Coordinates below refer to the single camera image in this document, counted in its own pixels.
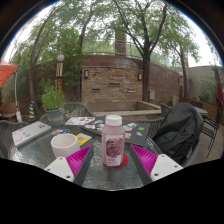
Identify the dark-trunk leafy tree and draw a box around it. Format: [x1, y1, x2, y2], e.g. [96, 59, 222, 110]
[109, 0, 201, 103]

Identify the wooden lamp post, globe light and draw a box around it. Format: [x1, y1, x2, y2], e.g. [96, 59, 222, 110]
[178, 71, 185, 104]
[55, 54, 66, 94]

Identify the orange patio umbrella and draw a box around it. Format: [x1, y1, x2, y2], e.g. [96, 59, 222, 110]
[0, 59, 19, 89]

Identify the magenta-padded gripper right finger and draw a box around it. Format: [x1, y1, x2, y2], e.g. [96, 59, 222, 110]
[129, 143, 184, 187]

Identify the black backpack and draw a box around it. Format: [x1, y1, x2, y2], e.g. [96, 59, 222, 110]
[151, 102, 205, 165]

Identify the black metal chair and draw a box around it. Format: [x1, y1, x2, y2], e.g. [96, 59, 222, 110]
[199, 109, 223, 159]

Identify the white ribbed cup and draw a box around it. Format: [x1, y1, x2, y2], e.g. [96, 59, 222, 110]
[50, 133, 81, 159]

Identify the yellow card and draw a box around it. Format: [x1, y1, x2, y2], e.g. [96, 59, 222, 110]
[75, 132, 92, 147]

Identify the blue yellow striped cone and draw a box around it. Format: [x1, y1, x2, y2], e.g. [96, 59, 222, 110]
[28, 100, 37, 121]

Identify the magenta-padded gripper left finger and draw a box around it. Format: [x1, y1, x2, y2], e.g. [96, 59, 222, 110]
[43, 144, 96, 187]

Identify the white sticker sheet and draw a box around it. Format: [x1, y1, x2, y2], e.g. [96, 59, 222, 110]
[64, 116, 96, 126]

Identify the green plant in blue pot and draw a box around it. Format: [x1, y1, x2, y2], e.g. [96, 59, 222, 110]
[40, 79, 67, 125]

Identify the flat round red coaster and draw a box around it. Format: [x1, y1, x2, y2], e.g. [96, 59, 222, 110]
[111, 153, 129, 170]

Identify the purple juice bottle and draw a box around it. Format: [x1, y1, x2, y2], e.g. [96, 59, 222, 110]
[101, 114, 126, 168]

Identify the closed dark red umbrella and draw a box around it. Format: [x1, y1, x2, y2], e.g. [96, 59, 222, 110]
[213, 66, 224, 114]

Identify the round dark patio table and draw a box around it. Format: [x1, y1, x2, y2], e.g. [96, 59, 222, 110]
[196, 106, 209, 118]

